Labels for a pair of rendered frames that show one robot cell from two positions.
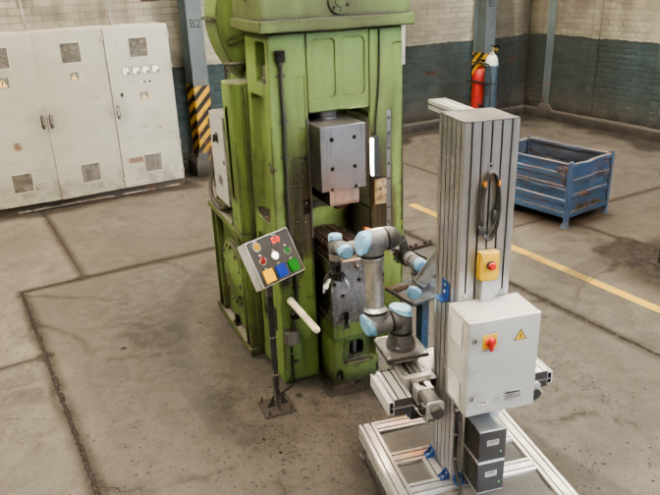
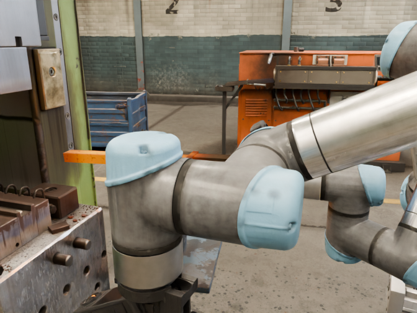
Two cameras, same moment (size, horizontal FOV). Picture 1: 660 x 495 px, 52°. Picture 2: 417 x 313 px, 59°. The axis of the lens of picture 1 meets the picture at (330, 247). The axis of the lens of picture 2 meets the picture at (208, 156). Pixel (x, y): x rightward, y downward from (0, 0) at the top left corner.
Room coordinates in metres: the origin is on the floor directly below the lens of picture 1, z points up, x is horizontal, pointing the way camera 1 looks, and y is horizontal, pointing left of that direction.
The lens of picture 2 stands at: (3.15, 0.19, 1.38)
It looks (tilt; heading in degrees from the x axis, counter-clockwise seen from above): 18 degrees down; 311
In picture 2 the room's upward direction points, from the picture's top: straight up
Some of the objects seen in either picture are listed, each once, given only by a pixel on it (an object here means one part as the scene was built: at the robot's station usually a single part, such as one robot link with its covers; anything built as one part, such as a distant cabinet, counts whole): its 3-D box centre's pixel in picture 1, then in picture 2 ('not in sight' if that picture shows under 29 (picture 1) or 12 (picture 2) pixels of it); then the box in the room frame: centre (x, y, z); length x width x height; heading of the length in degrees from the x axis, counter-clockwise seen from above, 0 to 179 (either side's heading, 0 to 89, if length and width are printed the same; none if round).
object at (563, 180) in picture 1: (545, 178); (97, 120); (7.42, -2.49, 0.36); 1.20 x 0.80 x 0.72; 35
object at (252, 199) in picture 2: (346, 248); (245, 197); (3.35, -0.08, 1.23); 0.11 x 0.11 x 0.08; 22
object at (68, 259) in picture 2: not in sight; (62, 259); (3.93, -0.17, 0.87); 0.04 x 0.03 x 0.03; 23
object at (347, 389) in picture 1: (352, 381); not in sight; (3.95, -0.12, 0.01); 0.58 x 0.39 x 0.01; 113
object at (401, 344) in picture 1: (400, 337); not in sight; (3.02, -0.34, 0.87); 0.15 x 0.15 x 0.10
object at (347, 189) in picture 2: (417, 264); (351, 185); (3.37, -0.48, 1.12); 0.11 x 0.08 x 0.09; 23
